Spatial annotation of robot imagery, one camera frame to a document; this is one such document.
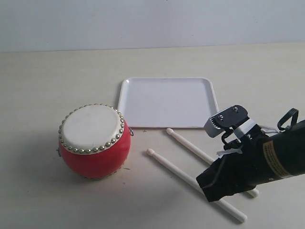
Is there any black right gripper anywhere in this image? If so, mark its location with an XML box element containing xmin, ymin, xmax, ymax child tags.
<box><xmin>195</xmin><ymin>126</ymin><xmax>264</xmax><ymax>202</ymax></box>

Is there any white drumstick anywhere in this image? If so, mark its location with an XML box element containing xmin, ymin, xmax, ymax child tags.
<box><xmin>146</xmin><ymin>148</ymin><xmax>247</xmax><ymax>223</ymax></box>
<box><xmin>166</xmin><ymin>128</ymin><xmax>259</xmax><ymax>197</ymax></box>

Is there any red small drum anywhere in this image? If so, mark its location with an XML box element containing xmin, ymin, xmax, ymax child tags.
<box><xmin>58</xmin><ymin>104</ymin><xmax>133</xmax><ymax>179</ymax></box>

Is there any white rectangular tray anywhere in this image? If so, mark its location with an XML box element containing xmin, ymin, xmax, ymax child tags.
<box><xmin>117</xmin><ymin>77</ymin><xmax>219</xmax><ymax>129</ymax></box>

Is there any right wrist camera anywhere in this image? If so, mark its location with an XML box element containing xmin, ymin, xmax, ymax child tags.
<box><xmin>204</xmin><ymin>104</ymin><xmax>249</xmax><ymax>138</ymax></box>

